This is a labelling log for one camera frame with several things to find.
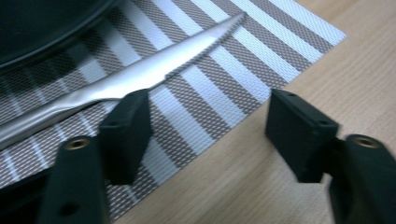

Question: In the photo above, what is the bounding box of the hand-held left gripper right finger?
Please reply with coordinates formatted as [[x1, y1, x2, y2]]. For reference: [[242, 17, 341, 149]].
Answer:
[[264, 88, 396, 224]]

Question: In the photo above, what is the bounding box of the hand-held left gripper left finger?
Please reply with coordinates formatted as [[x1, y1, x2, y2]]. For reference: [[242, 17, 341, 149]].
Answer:
[[36, 88, 154, 224]]

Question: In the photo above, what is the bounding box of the silver table knife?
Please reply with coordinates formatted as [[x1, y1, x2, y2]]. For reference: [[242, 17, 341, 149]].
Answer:
[[0, 11, 248, 151]]

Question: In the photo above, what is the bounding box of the striped woven placemat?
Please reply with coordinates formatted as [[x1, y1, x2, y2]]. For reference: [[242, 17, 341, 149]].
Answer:
[[0, 0, 347, 222]]

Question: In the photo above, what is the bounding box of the black plate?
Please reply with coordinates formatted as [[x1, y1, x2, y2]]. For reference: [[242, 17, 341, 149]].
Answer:
[[0, 0, 120, 70]]

